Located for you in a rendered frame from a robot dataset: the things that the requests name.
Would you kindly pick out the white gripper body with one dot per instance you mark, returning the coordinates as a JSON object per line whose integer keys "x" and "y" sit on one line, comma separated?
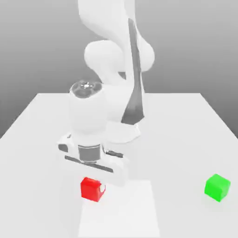
{"x": 119, "y": 171}

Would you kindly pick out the small red cube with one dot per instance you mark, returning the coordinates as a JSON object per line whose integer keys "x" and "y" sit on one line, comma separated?
{"x": 90, "y": 189}

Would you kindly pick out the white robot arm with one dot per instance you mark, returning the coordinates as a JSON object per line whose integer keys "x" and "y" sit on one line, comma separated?
{"x": 87, "y": 115}

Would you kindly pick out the small green cube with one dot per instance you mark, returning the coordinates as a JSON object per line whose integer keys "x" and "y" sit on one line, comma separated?
{"x": 216, "y": 187}

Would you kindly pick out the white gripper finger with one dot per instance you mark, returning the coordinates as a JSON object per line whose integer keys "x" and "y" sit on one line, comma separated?
{"x": 103, "y": 187}

